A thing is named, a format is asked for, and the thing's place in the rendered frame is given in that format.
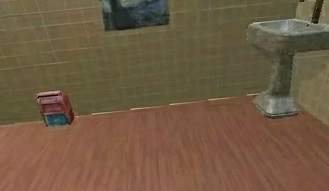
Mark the dark bronze tap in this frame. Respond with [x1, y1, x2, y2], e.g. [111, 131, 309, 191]
[298, 0, 329, 26]

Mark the red bin with teal panel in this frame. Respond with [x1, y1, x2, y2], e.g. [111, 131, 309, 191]
[36, 88, 76, 129]

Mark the blue swirl framed picture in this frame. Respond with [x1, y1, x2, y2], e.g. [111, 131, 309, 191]
[99, 0, 173, 33]

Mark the grey pedestal sink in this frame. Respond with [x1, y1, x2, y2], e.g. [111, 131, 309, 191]
[244, 14, 329, 121]

